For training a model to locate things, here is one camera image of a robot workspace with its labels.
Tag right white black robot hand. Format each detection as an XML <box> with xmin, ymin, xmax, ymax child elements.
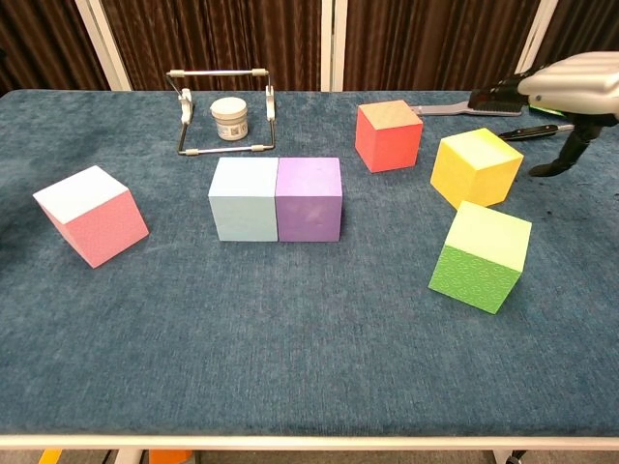
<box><xmin>471</xmin><ymin>50</ymin><xmax>619</xmax><ymax>178</ymax></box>

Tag yellow cube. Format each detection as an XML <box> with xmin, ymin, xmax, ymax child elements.
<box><xmin>429</xmin><ymin>127</ymin><xmax>525</xmax><ymax>211</ymax></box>

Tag red cube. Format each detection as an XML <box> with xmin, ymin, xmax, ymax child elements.
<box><xmin>354</xmin><ymin>99</ymin><xmax>425</xmax><ymax>174</ymax></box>

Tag light blue cube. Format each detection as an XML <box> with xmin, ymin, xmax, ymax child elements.
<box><xmin>208</xmin><ymin>157</ymin><xmax>280</xmax><ymax>243</ymax></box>

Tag pink cube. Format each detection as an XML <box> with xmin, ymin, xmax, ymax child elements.
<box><xmin>32</xmin><ymin>164</ymin><xmax>150</xmax><ymax>270</ymax></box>

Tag green cube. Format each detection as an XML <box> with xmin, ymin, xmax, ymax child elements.
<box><xmin>427</xmin><ymin>200</ymin><xmax>533</xmax><ymax>316</ymax></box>

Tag purple cube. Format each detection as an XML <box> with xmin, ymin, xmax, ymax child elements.
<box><xmin>274</xmin><ymin>157</ymin><xmax>343</xmax><ymax>244</ymax></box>

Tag green foil packet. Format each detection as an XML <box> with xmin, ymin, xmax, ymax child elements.
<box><xmin>528</xmin><ymin>101</ymin><xmax>566</xmax><ymax>118</ymax></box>

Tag grey brush black bristles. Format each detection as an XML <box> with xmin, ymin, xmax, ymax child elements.
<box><xmin>409</xmin><ymin>89</ymin><xmax>526</xmax><ymax>118</ymax></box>

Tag small white jar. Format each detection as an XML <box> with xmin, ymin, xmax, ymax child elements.
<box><xmin>210</xmin><ymin>97</ymin><xmax>250</xmax><ymax>142</ymax></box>

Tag blue felt table cover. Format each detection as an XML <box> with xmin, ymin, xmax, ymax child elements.
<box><xmin>0</xmin><ymin>89</ymin><xmax>619</xmax><ymax>436</ymax></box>

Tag orange object under table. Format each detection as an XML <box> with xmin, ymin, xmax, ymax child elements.
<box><xmin>148</xmin><ymin>449</ymin><xmax>194</xmax><ymax>464</ymax></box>

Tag steel ladle black handle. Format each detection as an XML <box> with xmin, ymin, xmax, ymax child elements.
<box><xmin>497</xmin><ymin>123</ymin><xmax>576</xmax><ymax>142</ymax></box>

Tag metal wire stand white clips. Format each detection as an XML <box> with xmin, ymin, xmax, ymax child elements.
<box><xmin>165</xmin><ymin>68</ymin><xmax>278</xmax><ymax>157</ymax></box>

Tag white table frame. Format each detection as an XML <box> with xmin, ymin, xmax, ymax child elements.
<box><xmin>0</xmin><ymin>433</ymin><xmax>619</xmax><ymax>464</ymax></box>

